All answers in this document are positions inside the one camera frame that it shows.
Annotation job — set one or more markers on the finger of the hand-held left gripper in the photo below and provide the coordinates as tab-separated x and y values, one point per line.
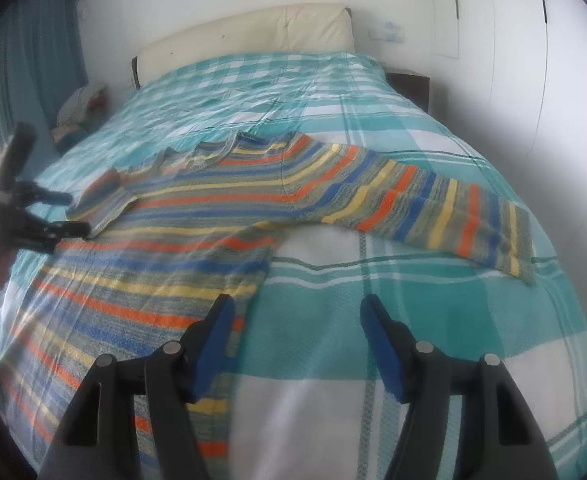
48	194
58	232

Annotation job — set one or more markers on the teal checked blanket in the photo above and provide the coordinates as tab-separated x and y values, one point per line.
353	310

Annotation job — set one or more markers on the teal curtain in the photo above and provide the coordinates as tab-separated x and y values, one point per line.
33	55

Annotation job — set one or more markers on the dark wooden nightstand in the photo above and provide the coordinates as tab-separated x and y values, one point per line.
412	89

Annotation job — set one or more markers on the pile of light clothes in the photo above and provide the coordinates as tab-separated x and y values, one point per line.
75	110

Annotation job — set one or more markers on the white wardrobe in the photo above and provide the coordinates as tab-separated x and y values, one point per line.
503	45

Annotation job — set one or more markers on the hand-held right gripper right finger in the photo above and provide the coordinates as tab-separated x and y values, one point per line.
379	340

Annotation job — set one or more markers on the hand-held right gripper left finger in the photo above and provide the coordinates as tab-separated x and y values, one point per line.
217	332

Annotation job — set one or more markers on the cream padded headboard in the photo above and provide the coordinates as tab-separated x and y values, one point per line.
253	35

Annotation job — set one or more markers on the white wall switches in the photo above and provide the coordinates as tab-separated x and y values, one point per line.
387	31

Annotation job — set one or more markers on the striped knit sweater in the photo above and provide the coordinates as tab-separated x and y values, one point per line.
183	240

